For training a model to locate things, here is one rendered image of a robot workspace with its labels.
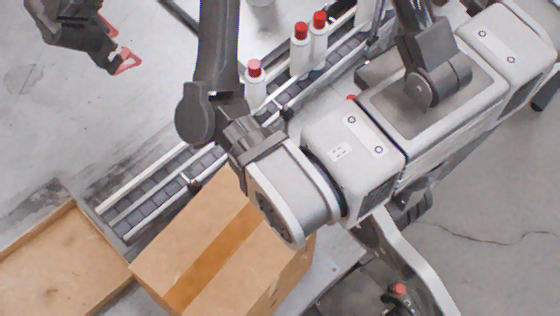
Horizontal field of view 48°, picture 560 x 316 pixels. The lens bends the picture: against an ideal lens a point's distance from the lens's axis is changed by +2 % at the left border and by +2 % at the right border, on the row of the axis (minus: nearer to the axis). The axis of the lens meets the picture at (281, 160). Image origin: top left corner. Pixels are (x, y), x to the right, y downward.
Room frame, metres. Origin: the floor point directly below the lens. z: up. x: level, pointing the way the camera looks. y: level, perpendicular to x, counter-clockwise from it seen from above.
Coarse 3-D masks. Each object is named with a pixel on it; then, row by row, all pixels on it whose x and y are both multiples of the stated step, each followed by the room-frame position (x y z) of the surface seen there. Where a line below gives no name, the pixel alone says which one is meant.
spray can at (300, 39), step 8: (296, 24) 0.96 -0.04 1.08; (304, 24) 0.96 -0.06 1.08; (296, 32) 0.95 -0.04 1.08; (304, 32) 0.94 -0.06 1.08; (296, 40) 0.94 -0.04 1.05; (304, 40) 0.94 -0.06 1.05; (296, 48) 0.93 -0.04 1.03; (304, 48) 0.93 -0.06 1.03; (296, 56) 0.93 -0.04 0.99; (304, 56) 0.94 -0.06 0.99; (296, 64) 0.93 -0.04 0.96; (304, 64) 0.94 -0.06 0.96; (296, 72) 0.93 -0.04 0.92
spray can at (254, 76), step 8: (248, 64) 0.85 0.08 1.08; (256, 64) 0.85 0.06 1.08; (248, 72) 0.84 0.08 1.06; (256, 72) 0.83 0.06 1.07; (264, 72) 0.85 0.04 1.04; (248, 80) 0.83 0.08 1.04; (256, 80) 0.83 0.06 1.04; (264, 80) 0.84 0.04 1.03; (248, 88) 0.83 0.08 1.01; (256, 88) 0.82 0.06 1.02; (264, 88) 0.84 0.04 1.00; (248, 96) 0.83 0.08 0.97; (256, 96) 0.82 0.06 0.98; (264, 96) 0.83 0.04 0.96; (256, 104) 0.82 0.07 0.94; (264, 112) 0.83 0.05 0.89
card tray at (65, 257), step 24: (48, 216) 0.55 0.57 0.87; (72, 216) 0.56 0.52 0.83; (24, 240) 0.49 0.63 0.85; (48, 240) 0.50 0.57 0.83; (72, 240) 0.50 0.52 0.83; (96, 240) 0.50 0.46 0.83; (0, 264) 0.44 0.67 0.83; (24, 264) 0.44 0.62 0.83; (48, 264) 0.44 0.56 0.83; (72, 264) 0.44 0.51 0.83; (96, 264) 0.44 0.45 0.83; (120, 264) 0.43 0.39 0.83; (0, 288) 0.38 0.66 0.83; (24, 288) 0.38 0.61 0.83; (48, 288) 0.38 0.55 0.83; (72, 288) 0.38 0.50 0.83; (96, 288) 0.38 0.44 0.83; (120, 288) 0.37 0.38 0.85; (0, 312) 0.33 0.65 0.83; (24, 312) 0.32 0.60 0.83; (48, 312) 0.32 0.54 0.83; (72, 312) 0.32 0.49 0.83
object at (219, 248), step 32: (224, 192) 0.50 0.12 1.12; (192, 224) 0.43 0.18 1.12; (224, 224) 0.43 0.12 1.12; (256, 224) 0.43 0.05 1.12; (160, 256) 0.36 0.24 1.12; (192, 256) 0.36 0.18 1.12; (224, 256) 0.36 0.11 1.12; (256, 256) 0.36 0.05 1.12; (288, 256) 0.36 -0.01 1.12; (160, 288) 0.30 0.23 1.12; (192, 288) 0.30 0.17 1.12; (224, 288) 0.30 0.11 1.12; (256, 288) 0.30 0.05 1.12; (288, 288) 0.35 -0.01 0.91
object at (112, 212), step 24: (384, 24) 1.14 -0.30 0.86; (288, 72) 0.96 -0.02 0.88; (312, 72) 0.96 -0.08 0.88; (288, 96) 0.88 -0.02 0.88; (264, 120) 0.81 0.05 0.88; (168, 168) 0.67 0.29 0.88; (192, 168) 0.67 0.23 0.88; (144, 192) 0.61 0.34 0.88; (168, 192) 0.60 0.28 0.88; (144, 216) 0.54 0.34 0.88
